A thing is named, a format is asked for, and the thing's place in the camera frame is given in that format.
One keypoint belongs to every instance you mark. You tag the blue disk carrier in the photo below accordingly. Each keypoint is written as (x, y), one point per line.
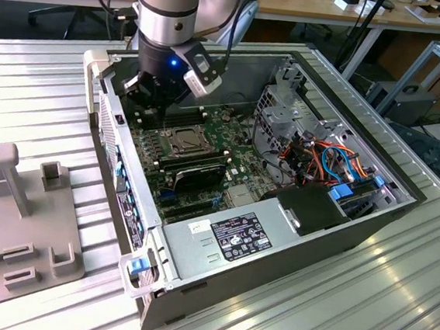
(341, 194)

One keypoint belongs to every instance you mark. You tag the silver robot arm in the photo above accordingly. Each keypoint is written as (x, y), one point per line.
(165, 7)

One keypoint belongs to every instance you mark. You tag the silver CPU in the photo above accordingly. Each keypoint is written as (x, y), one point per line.
(186, 140)

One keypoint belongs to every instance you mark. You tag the blue card retention clip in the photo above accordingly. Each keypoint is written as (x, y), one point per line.
(126, 184)
(117, 170)
(138, 227)

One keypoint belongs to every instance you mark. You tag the metal drive cage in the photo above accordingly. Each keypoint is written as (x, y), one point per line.
(283, 116)

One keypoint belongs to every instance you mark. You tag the green motherboard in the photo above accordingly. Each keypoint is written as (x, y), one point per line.
(248, 175)

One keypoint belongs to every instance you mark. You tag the grey equipment box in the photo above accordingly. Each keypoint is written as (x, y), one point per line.
(405, 103)

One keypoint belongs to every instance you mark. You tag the black RAM slot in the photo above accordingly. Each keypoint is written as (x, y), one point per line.
(188, 112)
(185, 118)
(193, 158)
(194, 164)

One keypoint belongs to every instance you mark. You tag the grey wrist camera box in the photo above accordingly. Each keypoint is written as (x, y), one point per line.
(201, 79)

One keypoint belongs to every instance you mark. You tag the open grey PC case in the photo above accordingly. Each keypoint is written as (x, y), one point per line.
(291, 273)

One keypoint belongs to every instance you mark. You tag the black office chair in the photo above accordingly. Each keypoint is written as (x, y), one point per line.
(324, 30)

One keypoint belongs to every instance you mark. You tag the black plastic shroud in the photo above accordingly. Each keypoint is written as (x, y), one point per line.
(305, 212)

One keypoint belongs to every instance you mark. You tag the grey parts rack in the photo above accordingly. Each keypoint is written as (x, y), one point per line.
(22, 232)

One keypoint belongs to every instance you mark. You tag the blue case latch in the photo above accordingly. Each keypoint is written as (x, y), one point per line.
(136, 265)

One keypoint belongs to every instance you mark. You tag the white box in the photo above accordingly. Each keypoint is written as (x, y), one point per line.
(344, 4)

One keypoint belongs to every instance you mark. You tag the black graphics card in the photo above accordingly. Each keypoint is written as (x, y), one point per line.
(199, 176)

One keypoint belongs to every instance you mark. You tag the silver power supply unit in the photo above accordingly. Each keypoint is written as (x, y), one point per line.
(188, 248)

